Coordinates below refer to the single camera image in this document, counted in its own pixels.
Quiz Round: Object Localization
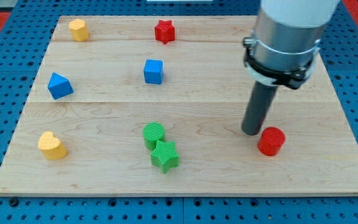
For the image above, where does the green star block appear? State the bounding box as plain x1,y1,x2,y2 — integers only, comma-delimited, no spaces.
150,140,179,174

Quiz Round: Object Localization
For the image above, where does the red cylinder block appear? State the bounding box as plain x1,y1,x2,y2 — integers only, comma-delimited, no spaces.
257,127,286,156

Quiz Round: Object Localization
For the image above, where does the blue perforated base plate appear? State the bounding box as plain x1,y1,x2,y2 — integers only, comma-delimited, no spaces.
0,0,358,223

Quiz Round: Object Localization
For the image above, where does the yellow heart block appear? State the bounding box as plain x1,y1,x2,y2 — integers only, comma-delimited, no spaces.
38,131,67,160

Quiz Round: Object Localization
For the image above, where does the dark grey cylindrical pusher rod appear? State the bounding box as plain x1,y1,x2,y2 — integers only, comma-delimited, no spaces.
241,82,277,136

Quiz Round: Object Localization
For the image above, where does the yellow hexagon block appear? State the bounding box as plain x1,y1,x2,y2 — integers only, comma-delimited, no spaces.
69,19,90,42

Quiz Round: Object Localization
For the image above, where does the light wooden board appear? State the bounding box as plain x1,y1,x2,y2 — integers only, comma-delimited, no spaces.
0,16,358,197

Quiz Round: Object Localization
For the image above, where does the blue triangle block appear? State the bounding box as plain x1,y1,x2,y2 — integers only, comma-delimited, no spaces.
47,73,74,100

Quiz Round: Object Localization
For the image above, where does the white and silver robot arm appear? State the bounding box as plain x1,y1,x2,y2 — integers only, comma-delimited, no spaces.
241,0,339,136

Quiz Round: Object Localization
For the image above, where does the blue cube block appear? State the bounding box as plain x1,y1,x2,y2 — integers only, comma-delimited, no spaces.
144,59,163,85

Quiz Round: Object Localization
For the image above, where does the red star block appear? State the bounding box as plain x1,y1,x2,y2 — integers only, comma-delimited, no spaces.
154,20,175,45

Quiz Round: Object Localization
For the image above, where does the green cylinder block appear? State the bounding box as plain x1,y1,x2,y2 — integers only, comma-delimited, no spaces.
142,122,165,151

